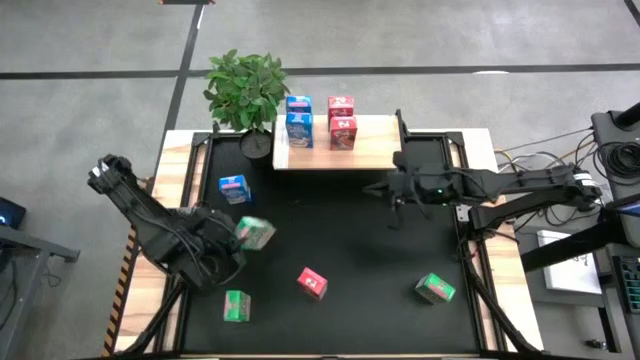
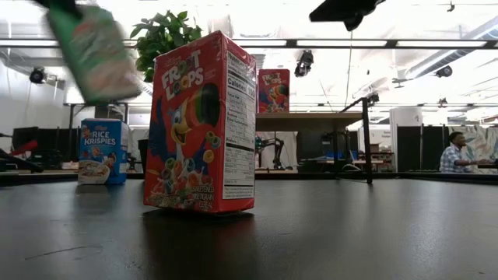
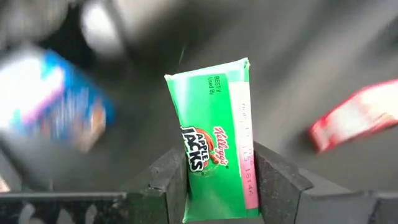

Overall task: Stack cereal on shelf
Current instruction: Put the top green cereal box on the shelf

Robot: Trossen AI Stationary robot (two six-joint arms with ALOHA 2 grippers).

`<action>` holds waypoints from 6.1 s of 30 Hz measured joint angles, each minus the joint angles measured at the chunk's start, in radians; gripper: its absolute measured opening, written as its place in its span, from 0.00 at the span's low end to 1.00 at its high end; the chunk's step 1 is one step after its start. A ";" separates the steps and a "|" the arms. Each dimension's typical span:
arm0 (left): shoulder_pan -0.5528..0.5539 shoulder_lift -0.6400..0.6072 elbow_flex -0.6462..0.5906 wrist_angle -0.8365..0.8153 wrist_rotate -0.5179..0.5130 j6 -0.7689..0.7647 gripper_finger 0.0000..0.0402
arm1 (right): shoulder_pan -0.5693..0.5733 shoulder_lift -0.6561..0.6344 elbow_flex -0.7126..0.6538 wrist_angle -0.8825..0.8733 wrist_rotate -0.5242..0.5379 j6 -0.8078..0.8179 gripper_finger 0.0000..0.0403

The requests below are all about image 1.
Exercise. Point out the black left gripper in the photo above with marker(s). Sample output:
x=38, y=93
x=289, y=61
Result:
x=215, y=250

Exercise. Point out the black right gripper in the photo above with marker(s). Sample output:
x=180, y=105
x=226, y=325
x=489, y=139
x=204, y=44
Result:
x=425, y=189

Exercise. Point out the green Apple Jacks box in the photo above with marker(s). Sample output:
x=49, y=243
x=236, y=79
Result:
x=256, y=232
x=435, y=288
x=237, y=306

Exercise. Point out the blue Rice Krispies box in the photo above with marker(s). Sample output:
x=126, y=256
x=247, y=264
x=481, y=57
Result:
x=235, y=189
x=300, y=130
x=298, y=104

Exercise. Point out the red Froot Loops box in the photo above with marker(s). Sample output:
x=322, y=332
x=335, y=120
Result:
x=343, y=133
x=341, y=106
x=312, y=283

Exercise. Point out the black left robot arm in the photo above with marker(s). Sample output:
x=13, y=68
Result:
x=135, y=210

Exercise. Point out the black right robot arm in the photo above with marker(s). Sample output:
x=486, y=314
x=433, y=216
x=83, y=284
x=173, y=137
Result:
x=525, y=182

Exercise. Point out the wooden shelf with black legs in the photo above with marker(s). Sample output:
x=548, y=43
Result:
x=370, y=150

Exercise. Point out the yellow black hazard strip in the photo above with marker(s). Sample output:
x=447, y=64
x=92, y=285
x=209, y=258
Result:
x=120, y=295

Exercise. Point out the black table mat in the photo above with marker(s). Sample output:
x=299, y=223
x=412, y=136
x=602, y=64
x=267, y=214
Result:
x=350, y=325

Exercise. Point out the green potted plant black pot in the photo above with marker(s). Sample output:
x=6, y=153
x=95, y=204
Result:
x=245, y=90

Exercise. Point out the black desk beam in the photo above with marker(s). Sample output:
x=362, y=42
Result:
x=565, y=250

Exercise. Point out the black power adapter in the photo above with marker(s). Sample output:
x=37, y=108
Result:
x=582, y=200

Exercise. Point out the white board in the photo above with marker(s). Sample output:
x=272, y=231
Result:
x=570, y=275

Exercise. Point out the grey side desk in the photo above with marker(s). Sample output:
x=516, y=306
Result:
x=30, y=242

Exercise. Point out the grey equipment stand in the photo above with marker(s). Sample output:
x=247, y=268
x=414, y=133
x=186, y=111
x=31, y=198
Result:
x=605, y=127

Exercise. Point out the black device with blue light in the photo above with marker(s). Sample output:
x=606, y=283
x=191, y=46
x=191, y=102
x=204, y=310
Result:
x=10, y=212

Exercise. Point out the backlit keyboard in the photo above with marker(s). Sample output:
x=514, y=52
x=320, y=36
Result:
x=630, y=285

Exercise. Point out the black metal table frame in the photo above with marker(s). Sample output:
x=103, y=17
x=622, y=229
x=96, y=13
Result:
x=200, y=136

